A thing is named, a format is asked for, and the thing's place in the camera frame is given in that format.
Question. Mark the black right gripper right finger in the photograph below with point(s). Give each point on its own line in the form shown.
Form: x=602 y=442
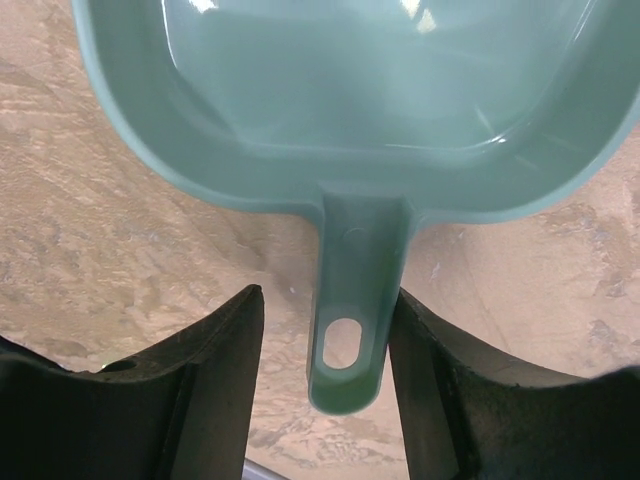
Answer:
x=471 y=411

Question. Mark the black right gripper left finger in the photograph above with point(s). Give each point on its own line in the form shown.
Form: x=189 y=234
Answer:
x=179 y=409

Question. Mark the green plastic dustpan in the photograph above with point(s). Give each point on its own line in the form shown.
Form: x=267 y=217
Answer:
x=371 y=119

